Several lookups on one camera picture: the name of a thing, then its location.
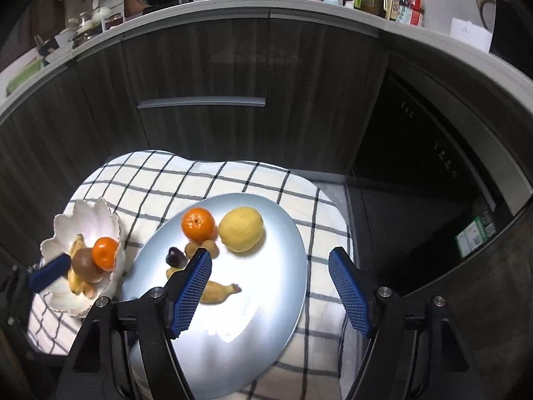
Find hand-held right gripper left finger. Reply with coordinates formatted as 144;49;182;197
54;248;214;400

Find black knife block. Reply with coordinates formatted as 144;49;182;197
33;35;57;57

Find red label sauce bottle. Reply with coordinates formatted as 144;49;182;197
406;0;425;28

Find silver drawer handle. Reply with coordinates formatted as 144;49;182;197
137;97;266;110

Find brown kiwi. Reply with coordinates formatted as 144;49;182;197
73;248;105;284

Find white electric kettle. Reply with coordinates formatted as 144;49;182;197
475;0;498;30

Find dark purple plum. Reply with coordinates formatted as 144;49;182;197
165;247;188;268

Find black microwave oven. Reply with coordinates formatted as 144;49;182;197
489;0;533;63

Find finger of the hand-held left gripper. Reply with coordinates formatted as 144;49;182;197
0;253;72;301

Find green plastic basin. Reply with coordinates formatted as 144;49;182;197
5;58;46;96

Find small yellow banana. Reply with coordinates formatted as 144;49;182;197
166;267;243;305
67;234;97;298

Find dark soy sauce bottle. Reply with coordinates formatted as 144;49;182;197
385;0;411;23

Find white lotus-shaped bowl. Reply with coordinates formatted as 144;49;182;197
40;197;128;318

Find orange mandarin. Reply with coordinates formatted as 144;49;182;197
182;208;216;242
92;237;119;271

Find yellow lemon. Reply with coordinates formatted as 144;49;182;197
219;207;266;253

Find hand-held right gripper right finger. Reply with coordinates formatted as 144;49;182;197
328;247;477;400

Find black built-in dishwasher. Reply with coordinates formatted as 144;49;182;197
345;71;515;284

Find dark wood base cabinets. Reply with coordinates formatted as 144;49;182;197
0;6;533;342

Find grey-blue round plate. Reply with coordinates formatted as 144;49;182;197
121;193;309;398

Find black white checked cloth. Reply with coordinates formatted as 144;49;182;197
26;150;363;400

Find green-lid oil jug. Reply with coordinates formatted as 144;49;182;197
353;0;388;18

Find white countertop appliance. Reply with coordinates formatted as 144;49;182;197
449;17;494;54

